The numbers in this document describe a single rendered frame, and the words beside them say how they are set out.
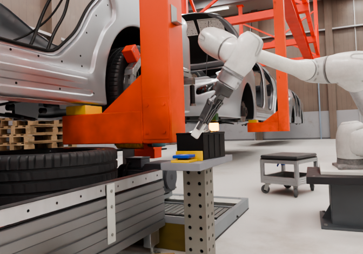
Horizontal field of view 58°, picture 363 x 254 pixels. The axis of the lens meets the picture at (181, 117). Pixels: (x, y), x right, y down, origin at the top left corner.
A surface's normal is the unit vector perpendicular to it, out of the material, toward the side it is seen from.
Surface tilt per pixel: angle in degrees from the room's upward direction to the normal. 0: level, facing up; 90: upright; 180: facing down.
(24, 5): 90
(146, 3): 90
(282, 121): 90
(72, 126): 90
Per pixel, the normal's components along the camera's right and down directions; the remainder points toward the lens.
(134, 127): -0.43, -0.03
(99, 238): 0.90, -0.04
